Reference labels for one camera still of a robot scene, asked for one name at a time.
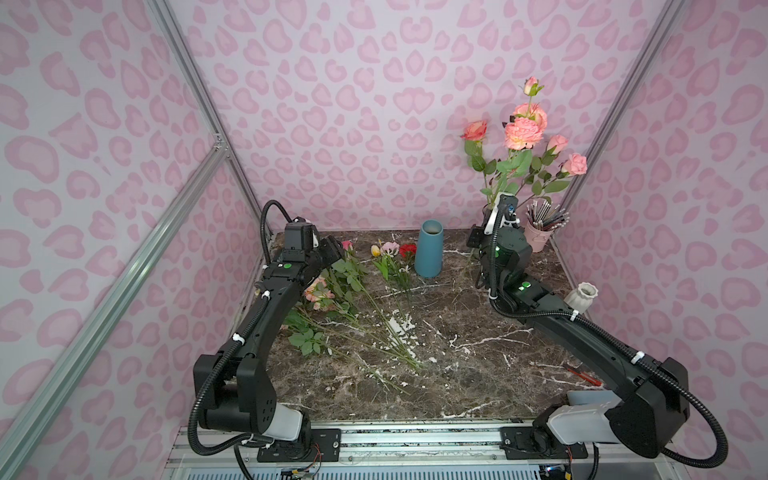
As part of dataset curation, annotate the bunch of artificial flowers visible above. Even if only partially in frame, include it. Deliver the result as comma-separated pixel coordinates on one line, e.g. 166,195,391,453
285,240,422,370

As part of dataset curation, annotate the pink cup of straws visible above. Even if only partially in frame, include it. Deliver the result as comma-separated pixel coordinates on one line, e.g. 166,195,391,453
524,199,570,253

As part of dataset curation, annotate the red pen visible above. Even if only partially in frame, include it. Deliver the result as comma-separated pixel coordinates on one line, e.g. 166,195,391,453
563,363,603,387

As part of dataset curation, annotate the white ribbed ceramic vase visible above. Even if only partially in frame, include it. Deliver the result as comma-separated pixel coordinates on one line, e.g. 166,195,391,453
564,282,599,312

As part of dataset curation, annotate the pink peony flower branch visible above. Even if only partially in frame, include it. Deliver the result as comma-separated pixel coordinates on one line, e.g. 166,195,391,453
497,77,548,194

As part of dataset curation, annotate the light pink carnation flower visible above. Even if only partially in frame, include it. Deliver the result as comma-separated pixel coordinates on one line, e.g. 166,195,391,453
381,242,400,255

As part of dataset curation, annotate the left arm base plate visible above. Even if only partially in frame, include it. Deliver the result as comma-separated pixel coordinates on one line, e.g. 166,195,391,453
257,428,342,463

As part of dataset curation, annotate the teal cylindrical vase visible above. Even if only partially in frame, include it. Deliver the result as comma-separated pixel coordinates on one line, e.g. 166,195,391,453
414,219,444,279

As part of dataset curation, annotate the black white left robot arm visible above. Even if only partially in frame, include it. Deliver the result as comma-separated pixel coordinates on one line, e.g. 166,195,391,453
187,216,344,461

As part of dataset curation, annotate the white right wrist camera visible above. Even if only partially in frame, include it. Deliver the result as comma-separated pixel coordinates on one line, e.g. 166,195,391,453
483,193,520,235

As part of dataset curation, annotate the pink rose with long stem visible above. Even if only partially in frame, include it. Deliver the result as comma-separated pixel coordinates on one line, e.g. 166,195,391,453
540,134,569,166

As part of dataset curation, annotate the red carnation flower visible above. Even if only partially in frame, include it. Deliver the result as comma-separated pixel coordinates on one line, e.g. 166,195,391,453
399,243,417,260

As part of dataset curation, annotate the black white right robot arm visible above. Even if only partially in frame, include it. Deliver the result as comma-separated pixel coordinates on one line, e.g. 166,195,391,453
468,193,729,469

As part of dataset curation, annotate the light pink rose with stem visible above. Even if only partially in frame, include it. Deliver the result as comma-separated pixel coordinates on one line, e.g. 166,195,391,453
521,148,588,204

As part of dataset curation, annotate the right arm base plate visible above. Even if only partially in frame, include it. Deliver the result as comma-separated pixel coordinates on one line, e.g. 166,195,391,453
500,425,589,461

